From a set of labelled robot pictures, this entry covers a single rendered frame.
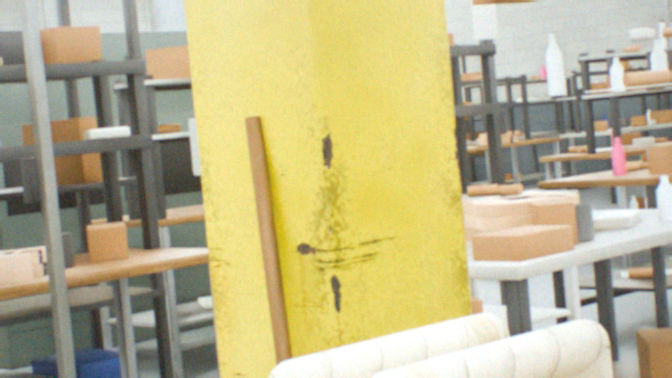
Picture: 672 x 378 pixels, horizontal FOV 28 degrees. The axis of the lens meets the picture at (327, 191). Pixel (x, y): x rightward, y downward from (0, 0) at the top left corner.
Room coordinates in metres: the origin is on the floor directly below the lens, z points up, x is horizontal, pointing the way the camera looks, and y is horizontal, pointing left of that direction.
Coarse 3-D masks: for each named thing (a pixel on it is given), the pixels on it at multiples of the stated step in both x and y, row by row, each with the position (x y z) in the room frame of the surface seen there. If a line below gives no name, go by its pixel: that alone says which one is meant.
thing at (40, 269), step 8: (40, 264) 4.67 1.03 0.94; (0, 272) 4.55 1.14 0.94; (8, 272) 4.54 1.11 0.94; (16, 272) 4.53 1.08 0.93; (24, 272) 4.52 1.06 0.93; (32, 272) 4.53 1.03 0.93; (40, 272) 4.65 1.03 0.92; (0, 280) 4.55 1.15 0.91; (8, 280) 4.54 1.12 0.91; (16, 280) 4.53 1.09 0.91; (24, 280) 4.52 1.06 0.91; (32, 280) 4.53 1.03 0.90
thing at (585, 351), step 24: (528, 336) 0.78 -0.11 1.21; (552, 336) 0.79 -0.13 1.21; (576, 336) 0.80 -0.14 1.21; (600, 336) 0.81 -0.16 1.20; (432, 360) 0.73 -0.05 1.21; (456, 360) 0.74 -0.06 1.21; (480, 360) 0.74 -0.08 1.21; (504, 360) 0.75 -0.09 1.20; (528, 360) 0.77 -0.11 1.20; (552, 360) 0.78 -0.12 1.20; (576, 360) 0.79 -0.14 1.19
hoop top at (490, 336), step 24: (384, 336) 0.83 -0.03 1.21; (408, 336) 0.83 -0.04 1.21; (432, 336) 0.84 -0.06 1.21; (456, 336) 0.85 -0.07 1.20; (480, 336) 0.86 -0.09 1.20; (504, 336) 0.87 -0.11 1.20; (288, 360) 0.78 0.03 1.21; (312, 360) 0.78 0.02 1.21; (336, 360) 0.78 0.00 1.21; (360, 360) 0.79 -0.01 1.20; (384, 360) 0.80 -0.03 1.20; (408, 360) 0.82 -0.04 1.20
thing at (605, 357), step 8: (608, 352) 0.81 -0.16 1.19; (600, 360) 0.81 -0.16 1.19; (608, 360) 0.81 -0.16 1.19; (592, 368) 0.81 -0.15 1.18; (600, 368) 0.81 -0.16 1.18; (608, 368) 0.81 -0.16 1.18; (576, 376) 0.81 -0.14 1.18; (584, 376) 0.81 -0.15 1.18; (592, 376) 0.81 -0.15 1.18; (600, 376) 0.81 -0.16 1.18; (608, 376) 0.81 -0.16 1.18
